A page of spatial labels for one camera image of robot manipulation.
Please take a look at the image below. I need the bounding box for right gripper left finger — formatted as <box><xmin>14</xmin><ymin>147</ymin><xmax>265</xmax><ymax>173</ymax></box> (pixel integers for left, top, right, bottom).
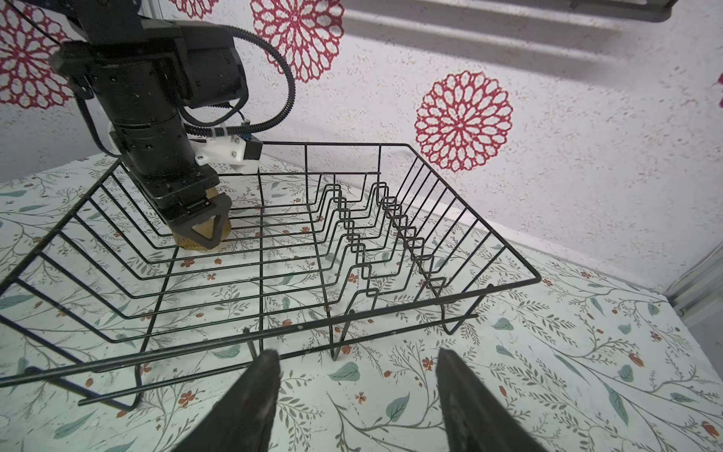
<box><xmin>175</xmin><ymin>350</ymin><xmax>281</xmax><ymax>452</ymax></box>

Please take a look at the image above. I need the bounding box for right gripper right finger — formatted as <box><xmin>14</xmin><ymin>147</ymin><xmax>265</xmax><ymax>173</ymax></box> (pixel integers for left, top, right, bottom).
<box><xmin>436</xmin><ymin>348</ymin><xmax>544</xmax><ymax>452</ymax></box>

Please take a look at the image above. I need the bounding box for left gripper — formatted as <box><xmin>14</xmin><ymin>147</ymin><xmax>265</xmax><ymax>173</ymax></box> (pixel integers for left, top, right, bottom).
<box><xmin>120</xmin><ymin>160</ymin><xmax>233</xmax><ymax>250</ymax></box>

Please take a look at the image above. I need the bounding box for amber glass cup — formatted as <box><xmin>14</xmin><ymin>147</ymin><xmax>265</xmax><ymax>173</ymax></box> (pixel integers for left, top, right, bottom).
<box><xmin>171</xmin><ymin>188</ymin><xmax>233</xmax><ymax>250</ymax></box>

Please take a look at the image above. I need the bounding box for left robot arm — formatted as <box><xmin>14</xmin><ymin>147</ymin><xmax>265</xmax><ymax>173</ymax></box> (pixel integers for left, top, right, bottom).
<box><xmin>34</xmin><ymin>1</ymin><xmax>249</xmax><ymax>250</ymax></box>

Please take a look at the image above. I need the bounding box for black wire dish rack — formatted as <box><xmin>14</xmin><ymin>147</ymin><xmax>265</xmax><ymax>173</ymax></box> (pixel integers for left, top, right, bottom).
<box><xmin>1</xmin><ymin>142</ymin><xmax>540</xmax><ymax>411</ymax></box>

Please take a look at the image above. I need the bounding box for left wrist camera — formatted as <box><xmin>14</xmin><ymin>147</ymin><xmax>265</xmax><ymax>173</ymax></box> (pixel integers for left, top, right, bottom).
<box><xmin>191</xmin><ymin>136</ymin><xmax>264</xmax><ymax>174</ymax></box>

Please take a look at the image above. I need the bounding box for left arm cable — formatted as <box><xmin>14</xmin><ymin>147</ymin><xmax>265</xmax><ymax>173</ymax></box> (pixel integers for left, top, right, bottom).
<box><xmin>177</xmin><ymin>21</ymin><xmax>297</xmax><ymax>137</ymax></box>

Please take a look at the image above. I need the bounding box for grey wall shelf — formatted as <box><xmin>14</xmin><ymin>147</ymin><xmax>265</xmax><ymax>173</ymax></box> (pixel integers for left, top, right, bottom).
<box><xmin>502</xmin><ymin>0</ymin><xmax>678</xmax><ymax>23</ymax></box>

